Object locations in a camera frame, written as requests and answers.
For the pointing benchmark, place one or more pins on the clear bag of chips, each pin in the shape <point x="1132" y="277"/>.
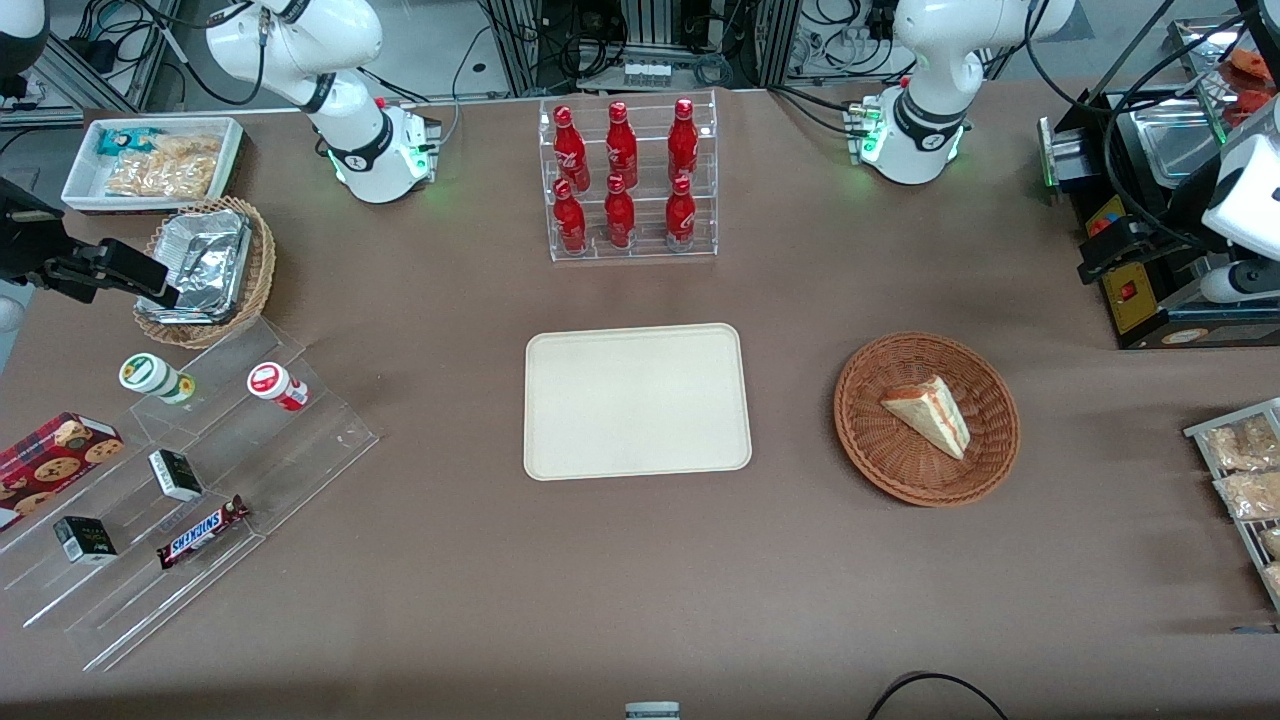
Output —
<point x="170" y="170"/>

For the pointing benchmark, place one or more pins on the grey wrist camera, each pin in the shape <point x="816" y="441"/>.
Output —
<point x="1240" y="283"/>
<point x="10" y="315"/>

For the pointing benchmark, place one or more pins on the green lid white cup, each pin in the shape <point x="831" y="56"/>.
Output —
<point x="150" y="375"/>

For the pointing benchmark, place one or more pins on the black food warmer machine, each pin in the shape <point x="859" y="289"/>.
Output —
<point x="1140" y="310"/>

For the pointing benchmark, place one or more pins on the white power strip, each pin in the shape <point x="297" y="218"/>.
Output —
<point x="647" y="73"/>

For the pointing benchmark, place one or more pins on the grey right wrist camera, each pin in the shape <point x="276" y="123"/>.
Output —
<point x="10" y="315"/>

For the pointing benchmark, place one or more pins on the blue green snack packet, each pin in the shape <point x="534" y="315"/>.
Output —
<point x="120" y="140"/>

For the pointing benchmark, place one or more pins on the red cookie box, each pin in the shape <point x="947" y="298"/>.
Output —
<point x="50" y="460"/>

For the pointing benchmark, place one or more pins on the silver foil tray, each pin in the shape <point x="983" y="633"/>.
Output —
<point x="205" y="260"/>

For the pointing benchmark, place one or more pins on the tray of packaged snacks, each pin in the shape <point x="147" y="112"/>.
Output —
<point x="1200" y="430"/>

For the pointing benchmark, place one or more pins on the clear acrylic bottle rack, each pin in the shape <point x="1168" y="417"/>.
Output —
<point x="650" y="245"/>

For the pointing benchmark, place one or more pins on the red lid white cup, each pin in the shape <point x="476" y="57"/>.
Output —
<point x="272" y="383"/>

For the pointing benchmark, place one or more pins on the clear acrylic step shelf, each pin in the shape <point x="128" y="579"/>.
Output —
<point x="260" y="470"/>

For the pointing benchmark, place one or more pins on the small grey device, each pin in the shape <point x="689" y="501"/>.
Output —
<point x="652" y="711"/>

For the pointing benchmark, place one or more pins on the small black box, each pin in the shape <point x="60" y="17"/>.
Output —
<point x="175" y="475"/>
<point x="85" y="540"/>

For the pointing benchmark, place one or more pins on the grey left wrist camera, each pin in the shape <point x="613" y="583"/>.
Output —
<point x="1240" y="283"/>

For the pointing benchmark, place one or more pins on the light wicker basket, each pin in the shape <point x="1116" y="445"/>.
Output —
<point x="262" y="260"/>

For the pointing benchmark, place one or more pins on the white rectangular bin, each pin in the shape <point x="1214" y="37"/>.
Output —
<point x="80" y="180"/>

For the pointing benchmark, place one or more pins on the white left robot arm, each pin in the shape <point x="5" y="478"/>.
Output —
<point x="930" y="60"/>

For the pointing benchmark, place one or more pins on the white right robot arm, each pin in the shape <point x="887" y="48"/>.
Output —
<point x="300" y="40"/>

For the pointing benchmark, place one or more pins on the red cola bottle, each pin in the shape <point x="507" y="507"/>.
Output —
<point x="570" y="225"/>
<point x="621" y="145"/>
<point x="571" y="150"/>
<point x="619" y="220"/>
<point x="683" y="140"/>
<point x="680" y="220"/>

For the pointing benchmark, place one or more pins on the cream plastic tray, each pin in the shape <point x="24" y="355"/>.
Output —
<point x="637" y="400"/>

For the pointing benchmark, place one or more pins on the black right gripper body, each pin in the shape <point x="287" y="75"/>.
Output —
<point x="22" y="245"/>

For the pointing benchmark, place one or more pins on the snickers chocolate bar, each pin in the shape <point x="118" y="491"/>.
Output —
<point x="200" y="533"/>

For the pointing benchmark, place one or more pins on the aluminium frame post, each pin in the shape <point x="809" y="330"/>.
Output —
<point x="520" y="45"/>
<point x="778" y="45"/>

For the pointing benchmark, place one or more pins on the clear bag of snacks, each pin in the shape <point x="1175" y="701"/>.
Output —
<point x="1274" y="580"/>
<point x="1240" y="445"/>
<point x="1250" y="495"/>
<point x="1272" y="542"/>

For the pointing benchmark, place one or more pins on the round brown wicker basket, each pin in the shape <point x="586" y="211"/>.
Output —
<point x="900" y="470"/>

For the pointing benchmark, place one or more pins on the steel warmer pan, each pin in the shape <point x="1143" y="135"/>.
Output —
<point x="1170" y="135"/>

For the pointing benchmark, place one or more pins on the triangular sandwich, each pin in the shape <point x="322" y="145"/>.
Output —
<point x="930" y="415"/>

